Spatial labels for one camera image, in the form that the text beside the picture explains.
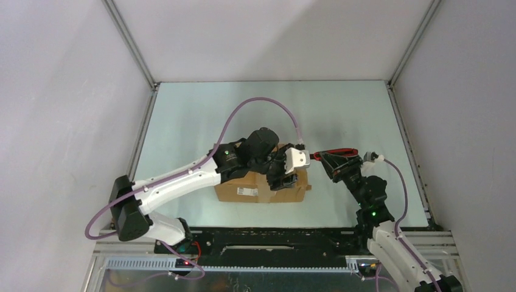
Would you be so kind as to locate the right small circuit board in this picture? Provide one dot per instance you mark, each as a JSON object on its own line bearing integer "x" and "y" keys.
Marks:
{"x": 368, "y": 267}

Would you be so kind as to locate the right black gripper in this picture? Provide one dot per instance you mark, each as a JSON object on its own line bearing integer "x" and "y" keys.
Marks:
{"x": 330, "y": 163}

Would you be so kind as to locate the small circuit board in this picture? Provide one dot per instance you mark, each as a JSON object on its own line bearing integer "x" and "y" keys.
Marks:
{"x": 185, "y": 264}
{"x": 368, "y": 267}

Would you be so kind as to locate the red black utility knife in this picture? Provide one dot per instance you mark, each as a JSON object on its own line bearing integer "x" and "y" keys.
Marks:
{"x": 346, "y": 152}

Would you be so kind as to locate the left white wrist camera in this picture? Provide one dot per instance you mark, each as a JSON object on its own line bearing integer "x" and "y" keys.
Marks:
{"x": 296, "y": 159}

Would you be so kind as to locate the grey slotted cable duct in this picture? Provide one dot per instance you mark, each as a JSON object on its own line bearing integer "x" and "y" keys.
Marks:
{"x": 168, "y": 264}

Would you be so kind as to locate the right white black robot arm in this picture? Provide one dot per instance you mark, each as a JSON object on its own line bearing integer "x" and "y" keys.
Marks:
{"x": 377, "y": 230}

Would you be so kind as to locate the aluminium frame rail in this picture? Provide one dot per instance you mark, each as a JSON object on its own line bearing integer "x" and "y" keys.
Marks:
{"x": 130, "y": 42}

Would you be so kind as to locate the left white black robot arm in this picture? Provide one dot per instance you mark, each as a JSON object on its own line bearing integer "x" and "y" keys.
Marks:
{"x": 134, "y": 204}

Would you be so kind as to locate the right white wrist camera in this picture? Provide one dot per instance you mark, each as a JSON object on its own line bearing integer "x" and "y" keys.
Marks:
{"x": 371, "y": 158}

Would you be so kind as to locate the left small circuit board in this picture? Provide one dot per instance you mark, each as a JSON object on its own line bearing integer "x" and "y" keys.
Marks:
{"x": 185, "y": 264}

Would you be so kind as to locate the brown cardboard express box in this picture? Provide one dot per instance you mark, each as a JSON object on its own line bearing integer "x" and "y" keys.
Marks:
{"x": 258, "y": 189}

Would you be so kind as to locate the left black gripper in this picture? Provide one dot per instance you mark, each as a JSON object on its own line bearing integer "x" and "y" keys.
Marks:
{"x": 276, "y": 183}

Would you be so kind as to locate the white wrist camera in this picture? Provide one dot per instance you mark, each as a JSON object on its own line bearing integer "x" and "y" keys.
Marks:
{"x": 371, "y": 158}
{"x": 296, "y": 159}

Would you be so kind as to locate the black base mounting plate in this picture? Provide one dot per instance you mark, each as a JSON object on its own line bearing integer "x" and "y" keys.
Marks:
{"x": 207, "y": 239}

